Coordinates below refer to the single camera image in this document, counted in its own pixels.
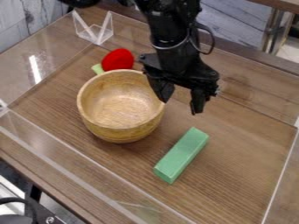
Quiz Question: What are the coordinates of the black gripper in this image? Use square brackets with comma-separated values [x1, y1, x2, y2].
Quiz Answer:
[139, 41, 221, 116]

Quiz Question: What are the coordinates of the clear acrylic stand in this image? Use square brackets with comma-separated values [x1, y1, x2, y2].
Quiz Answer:
[71, 11, 114, 46]

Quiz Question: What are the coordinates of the brown wooden bowl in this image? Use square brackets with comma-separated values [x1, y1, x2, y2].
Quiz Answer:
[77, 69, 165, 144]

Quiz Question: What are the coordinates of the black table frame leg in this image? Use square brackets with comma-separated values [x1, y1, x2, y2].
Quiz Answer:
[24, 184, 79, 224]

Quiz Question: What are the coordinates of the red plush ball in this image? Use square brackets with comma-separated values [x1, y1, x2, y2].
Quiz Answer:
[102, 48, 135, 71]

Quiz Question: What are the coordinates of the light green flat piece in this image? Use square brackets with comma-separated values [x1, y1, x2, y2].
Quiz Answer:
[91, 64, 105, 74]

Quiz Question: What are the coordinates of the green stick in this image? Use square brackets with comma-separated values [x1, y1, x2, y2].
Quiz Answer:
[154, 127, 210, 185]

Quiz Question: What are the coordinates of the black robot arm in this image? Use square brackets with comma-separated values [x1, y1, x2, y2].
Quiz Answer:
[131, 0, 221, 115]

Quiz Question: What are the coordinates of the black cable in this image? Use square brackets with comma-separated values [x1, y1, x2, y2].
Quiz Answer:
[0, 197, 39, 224]

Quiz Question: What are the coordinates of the clear acrylic tray wall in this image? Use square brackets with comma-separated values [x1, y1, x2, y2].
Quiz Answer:
[0, 101, 195, 224]

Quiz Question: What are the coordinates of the metal table leg background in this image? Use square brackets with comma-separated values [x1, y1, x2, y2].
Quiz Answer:
[262, 9, 295, 55]

